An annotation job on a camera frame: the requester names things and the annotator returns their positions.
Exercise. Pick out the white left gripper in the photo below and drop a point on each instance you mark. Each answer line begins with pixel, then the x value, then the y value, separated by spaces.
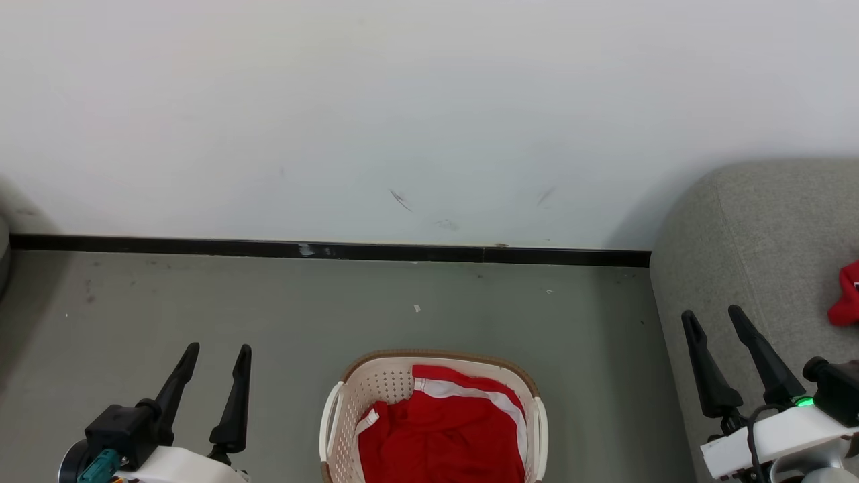
pixel 181 469

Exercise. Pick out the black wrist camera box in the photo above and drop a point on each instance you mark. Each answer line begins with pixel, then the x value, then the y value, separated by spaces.
pixel 121 429
pixel 839 392

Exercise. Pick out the black wall baseboard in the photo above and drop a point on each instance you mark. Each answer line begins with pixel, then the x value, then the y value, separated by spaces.
pixel 201 247

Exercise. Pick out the red jersey with dark print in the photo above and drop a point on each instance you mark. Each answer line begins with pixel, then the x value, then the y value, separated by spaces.
pixel 847 302

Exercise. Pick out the red garment with white stripes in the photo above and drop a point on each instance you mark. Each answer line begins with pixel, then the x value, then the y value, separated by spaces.
pixel 443 436

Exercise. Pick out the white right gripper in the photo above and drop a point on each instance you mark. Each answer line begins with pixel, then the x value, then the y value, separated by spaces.
pixel 785 436

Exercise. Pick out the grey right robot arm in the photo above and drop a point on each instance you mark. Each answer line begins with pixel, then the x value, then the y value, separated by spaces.
pixel 825 473

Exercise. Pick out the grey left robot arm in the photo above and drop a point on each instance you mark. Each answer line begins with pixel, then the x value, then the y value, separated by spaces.
pixel 67 466

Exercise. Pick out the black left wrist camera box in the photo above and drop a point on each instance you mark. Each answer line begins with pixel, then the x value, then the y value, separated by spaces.
pixel 121 429

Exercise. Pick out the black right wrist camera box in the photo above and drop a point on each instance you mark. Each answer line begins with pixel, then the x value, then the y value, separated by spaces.
pixel 839 392

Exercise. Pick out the cream perforated laundry basket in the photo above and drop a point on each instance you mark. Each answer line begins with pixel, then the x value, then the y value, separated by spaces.
pixel 376 386

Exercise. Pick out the grey fabric sofa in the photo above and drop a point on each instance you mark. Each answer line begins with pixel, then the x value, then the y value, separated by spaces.
pixel 765 255

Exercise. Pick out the grey upholstered furniture edge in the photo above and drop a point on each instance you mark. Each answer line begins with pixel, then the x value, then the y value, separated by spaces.
pixel 3 255

